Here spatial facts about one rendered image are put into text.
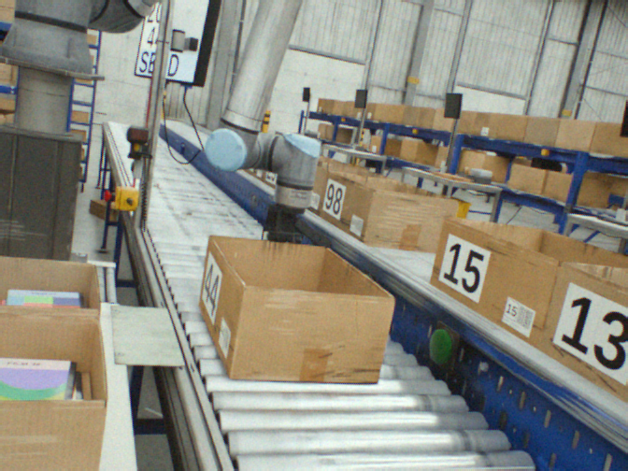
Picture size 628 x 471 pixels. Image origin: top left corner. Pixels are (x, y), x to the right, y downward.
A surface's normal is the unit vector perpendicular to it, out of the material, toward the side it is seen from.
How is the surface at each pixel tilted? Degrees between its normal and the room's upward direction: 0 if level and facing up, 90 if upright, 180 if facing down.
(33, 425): 91
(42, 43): 72
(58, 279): 90
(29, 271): 90
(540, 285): 90
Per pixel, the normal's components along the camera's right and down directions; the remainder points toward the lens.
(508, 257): -0.93, -0.10
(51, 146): 0.31, 0.24
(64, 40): 0.71, -0.05
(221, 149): -0.28, 0.24
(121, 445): 0.18, -0.97
